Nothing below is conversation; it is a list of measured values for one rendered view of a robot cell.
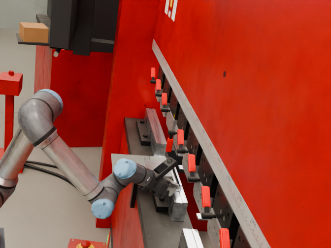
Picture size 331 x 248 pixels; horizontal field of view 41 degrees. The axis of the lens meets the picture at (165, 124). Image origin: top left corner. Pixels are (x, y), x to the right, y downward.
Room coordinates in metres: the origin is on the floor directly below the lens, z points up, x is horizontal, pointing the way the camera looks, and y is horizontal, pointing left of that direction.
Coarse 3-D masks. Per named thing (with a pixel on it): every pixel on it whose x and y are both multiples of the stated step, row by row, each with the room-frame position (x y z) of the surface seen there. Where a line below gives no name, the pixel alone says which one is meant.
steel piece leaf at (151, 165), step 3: (144, 159) 1.80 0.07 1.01; (144, 162) 1.77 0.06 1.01; (147, 162) 1.80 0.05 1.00; (150, 162) 1.80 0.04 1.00; (153, 162) 1.81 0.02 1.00; (156, 162) 1.81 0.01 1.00; (159, 162) 1.82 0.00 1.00; (144, 165) 1.75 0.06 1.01; (147, 165) 1.77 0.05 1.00; (150, 165) 1.78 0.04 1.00; (153, 165) 1.78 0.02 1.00; (156, 165) 1.79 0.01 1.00; (150, 168) 1.75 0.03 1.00; (153, 168) 1.75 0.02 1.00
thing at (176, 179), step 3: (174, 168) 1.79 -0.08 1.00; (174, 171) 1.78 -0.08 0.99; (174, 174) 1.75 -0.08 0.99; (177, 174) 1.74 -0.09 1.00; (174, 177) 1.71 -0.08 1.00; (177, 177) 1.71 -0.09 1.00; (174, 180) 1.68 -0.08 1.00; (177, 180) 1.70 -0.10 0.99; (177, 183) 1.68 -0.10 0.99; (180, 183) 1.67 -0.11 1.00; (180, 186) 1.65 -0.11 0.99; (177, 189) 1.65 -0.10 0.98; (180, 189) 1.65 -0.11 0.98
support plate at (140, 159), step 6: (114, 156) 1.81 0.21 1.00; (120, 156) 1.82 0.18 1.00; (126, 156) 1.83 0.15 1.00; (132, 156) 1.84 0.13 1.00; (138, 156) 1.85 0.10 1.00; (144, 156) 1.86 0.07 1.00; (150, 156) 1.87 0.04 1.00; (156, 156) 1.88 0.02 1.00; (114, 162) 1.75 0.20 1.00; (138, 162) 1.79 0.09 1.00; (168, 174) 1.73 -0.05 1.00
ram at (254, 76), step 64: (192, 0) 1.82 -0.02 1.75; (256, 0) 1.15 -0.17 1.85; (320, 0) 0.84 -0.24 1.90; (192, 64) 1.64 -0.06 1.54; (256, 64) 1.06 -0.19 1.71; (320, 64) 0.78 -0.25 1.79; (192, 128) 1.47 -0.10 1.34; (256, 128) 0.97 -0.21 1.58; (320, 128) 0.72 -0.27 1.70; (256, 192) 0.88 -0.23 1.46; (320, 192) 0.67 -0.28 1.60
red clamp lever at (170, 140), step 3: (168, 132) 1.63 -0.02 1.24; (171, 132) 1.63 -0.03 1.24; (174, 132) 1.64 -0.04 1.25; (171, 135) 1.64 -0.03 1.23; (168, 138) 1.64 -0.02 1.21; (171, 138) 1.64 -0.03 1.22; (168, 141) 1.63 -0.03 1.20; (171, 141) 1.63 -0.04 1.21; (168, 144) 1.63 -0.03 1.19; (171, 144) 1.63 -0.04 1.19; (168, 147) 1.63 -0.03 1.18; (171, 147) 1.64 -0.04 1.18; (165, 150) 1.64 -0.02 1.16; (168, 150) 1.63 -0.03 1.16
